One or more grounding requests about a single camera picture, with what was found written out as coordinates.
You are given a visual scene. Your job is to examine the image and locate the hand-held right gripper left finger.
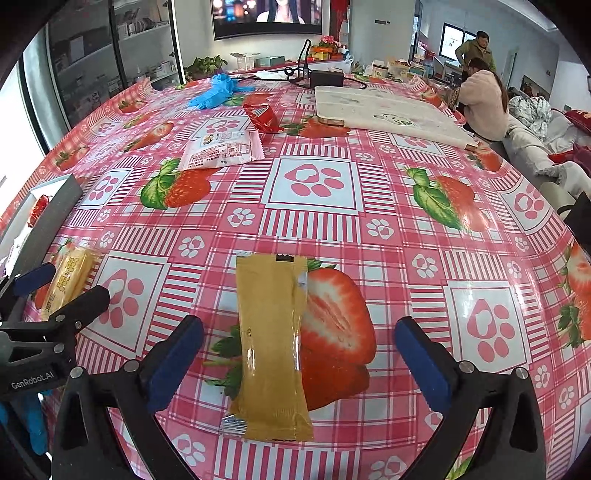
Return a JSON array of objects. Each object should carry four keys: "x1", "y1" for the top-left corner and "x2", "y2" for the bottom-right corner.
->
[{"x1": 50, "y1": 315, "x2": 205, "y2": 480}]

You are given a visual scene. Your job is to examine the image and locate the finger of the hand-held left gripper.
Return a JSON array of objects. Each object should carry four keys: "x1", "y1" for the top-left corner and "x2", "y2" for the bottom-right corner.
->
[
  {"x1": 9, "y1": 285, "x2": 112, "y2": 342},
  {"x1": 0, "y1": 262, "x2": 56, "y2": 321}
]

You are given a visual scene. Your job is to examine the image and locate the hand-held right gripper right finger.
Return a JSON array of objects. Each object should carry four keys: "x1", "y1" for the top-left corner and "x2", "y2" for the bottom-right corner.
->
[{"x1": 394, "y1": 316, "x2": 548, "y2": 480}]

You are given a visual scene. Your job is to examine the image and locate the yellow snack packet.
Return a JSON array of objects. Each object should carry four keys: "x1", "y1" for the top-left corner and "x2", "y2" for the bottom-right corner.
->
[{"x1": 39, "y1": 244, "x2": 100, "y2": 321}]

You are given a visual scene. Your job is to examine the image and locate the grey storage box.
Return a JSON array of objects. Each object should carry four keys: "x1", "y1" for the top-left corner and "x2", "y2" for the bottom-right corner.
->
[{"x1": 0, "y1": 174, "x2": 84, "y2": 278}]

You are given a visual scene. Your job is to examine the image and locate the long red snack packet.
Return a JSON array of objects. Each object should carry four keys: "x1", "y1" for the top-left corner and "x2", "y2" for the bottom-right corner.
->
[{"x1": 28, "y1": 195, "x2": 51, "y2": 227}]

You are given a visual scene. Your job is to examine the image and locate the gold snack packet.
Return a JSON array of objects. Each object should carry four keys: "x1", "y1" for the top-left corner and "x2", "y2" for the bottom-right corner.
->
[{"x1": 221, "y1": 254, "x2": 315, "y2": 441}]

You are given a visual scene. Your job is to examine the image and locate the person's left hand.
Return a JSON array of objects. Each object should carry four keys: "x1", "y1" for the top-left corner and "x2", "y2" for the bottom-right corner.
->
[{"x1": 0, "y1": 392, "x2": 49, "y2": 457}]

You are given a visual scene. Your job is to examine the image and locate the strawberry print tablecloth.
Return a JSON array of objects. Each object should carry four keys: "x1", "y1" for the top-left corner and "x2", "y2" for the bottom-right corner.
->
[{"x1": 0, "y1": 69, "x2": 591, "y2": 480}]

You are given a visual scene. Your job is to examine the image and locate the white and pink snack packet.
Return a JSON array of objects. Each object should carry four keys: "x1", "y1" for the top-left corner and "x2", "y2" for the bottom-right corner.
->
[{"x1": 179, "y1": 129, "x2": 265, "y2": 172}]

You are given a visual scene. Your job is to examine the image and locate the glass door cabinet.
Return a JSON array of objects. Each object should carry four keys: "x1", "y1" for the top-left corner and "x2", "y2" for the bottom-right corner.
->
[{"x1": 44, "y1": 0, "x2": 181, "y2": 130}]

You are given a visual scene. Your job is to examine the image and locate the grey sofa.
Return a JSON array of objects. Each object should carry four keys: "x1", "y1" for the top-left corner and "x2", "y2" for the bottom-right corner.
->
[{"x1": 501, "y1": 88, "x2": 591, "y2": 199}]

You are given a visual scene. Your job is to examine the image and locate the blue disposable gloves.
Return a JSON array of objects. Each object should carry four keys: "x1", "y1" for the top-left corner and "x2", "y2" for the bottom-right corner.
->
[{"x1": 188, "y1": 73, "x2": 250, "y2": 110}]

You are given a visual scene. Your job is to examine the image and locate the small red snack packet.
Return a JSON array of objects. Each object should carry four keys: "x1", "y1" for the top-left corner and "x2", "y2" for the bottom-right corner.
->
[{"x1": 242, "y1": 102, "x2": 287, "y2": 134}]

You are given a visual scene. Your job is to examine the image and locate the white board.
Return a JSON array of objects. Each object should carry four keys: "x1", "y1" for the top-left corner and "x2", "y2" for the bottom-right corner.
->
[{"x1": 314, "y1": 85, "x2": 478, "y2": 148}]

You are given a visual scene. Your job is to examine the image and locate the potted green plant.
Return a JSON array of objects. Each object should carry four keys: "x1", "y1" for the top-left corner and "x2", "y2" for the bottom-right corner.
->
[{"x1": 185, "y1": 55, "x2": 229, "y2": 81}]

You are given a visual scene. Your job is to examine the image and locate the silver crumpled blanket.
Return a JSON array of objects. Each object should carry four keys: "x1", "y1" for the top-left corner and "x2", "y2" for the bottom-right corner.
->
[{"x1": 510, "y1": 90, "x2": 552, "y2": 132}]

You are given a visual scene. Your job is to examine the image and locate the red cushion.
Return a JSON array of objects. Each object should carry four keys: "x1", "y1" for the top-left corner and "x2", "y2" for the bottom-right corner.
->
[{"x1": 566, "y1": 108, "x2": 591, "y2": 137}]

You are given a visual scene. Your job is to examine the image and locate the clutter of assorted goods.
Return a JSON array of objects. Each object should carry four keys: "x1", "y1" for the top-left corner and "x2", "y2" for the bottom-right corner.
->
[{"x1": 365, "y1": 48, "x2": 462, "y2": 86}]

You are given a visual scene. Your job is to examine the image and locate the computer monitors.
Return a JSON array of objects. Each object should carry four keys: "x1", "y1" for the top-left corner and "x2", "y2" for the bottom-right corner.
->
[{"x1": 438, "y1": 22, "x2": 478, "y2": 58}]

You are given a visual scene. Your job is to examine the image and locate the black power adapter with cable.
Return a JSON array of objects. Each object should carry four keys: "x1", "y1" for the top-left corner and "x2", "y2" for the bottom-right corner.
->
[{"x1": 231, "y1": 39, "x2": 370, "y2": 90}]

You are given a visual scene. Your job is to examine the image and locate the wall television screen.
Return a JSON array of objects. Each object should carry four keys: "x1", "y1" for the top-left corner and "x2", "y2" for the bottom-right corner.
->
[{"x1": 211, "y1": 0, "x2": 322, "y2": 40}]

